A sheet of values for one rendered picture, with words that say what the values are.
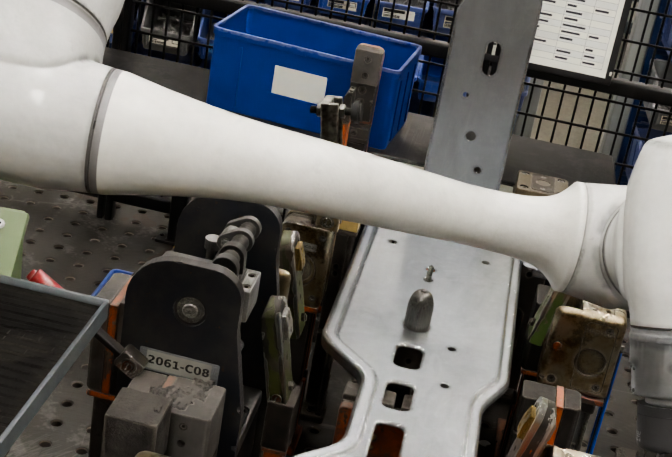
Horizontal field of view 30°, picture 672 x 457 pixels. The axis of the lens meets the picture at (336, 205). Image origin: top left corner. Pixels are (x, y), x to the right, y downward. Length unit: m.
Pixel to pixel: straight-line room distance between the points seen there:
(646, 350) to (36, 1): 0.54
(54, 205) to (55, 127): 1.43
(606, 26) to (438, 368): 0.81
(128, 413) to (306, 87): 0.93
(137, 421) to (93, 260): 1.11
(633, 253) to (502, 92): 0.84
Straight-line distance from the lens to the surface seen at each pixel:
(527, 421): 1.24
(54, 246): 2.24
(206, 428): 1.16
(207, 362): 1.22
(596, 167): 2.07
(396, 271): 1.64
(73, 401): 1.84
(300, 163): 0.97
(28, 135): 0.96
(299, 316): 1.48
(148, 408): 1.13
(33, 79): 0.97
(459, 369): 1.46
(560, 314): 1.56
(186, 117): 0.97
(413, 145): 1.99
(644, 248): 1.00
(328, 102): 1.55
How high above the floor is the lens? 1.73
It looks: 24 degrees down
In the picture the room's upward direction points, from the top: 10 degrees clockwise
